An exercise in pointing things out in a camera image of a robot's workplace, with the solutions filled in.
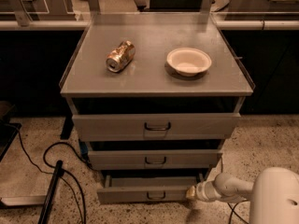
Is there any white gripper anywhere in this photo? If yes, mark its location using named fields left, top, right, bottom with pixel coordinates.
left=186, top=181, right=218, bottom=203

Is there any grey bottom drawer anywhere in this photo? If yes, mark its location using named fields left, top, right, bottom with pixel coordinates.
left=97, top=175, right=197, bottom=203

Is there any grey drawer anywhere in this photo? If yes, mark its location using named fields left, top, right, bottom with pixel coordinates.
left=88, top=149, right=221, bottom=170
left=73, top=113, right=240, bottom=141
left=97, top=175, right=197, bottom=203

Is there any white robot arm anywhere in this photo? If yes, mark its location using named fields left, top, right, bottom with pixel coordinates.
left=186, top=167, right=299, bottom=224

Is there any grey middle drawer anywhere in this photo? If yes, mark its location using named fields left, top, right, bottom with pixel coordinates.
left=88, top=149, right=221, bottom=170

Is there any grey top drawer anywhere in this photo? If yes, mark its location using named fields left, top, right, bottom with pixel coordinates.
left=73, top=113, right=240, bottom=141

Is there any grey drawer cabinet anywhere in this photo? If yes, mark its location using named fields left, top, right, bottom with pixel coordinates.
left=59, top=12, right=256, bottom=185

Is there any white paper bowl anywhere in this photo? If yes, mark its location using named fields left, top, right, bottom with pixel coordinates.
left=166, top=48, right=212, bottom=77

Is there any black floor bar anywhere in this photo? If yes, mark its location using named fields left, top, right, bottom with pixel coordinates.
left=38, top=161, right=63, bottom=224

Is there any crushed gold soda can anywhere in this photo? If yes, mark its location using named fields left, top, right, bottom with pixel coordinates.
left=106, top=41, right=135, bottom=73

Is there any dark tray left edge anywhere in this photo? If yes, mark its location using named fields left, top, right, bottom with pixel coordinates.
left=0, top=123, right=21, bottom=161

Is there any black cable right floor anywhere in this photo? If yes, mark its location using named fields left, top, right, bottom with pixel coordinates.
left=226, top=199, right=250, bottom=224

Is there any black cable floor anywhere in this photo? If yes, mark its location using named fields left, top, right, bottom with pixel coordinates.
left=226, top=199, right=250, bottom=224
left=12, top=124, right=94, bottom=224

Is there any black cable left floor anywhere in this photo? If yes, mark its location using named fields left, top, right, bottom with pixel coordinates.
left=12, top=124, right=94, bottom=224

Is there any white horizontal rail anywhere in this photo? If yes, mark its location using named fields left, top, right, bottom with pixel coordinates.
left=0, top=20, right=299, bottom=31

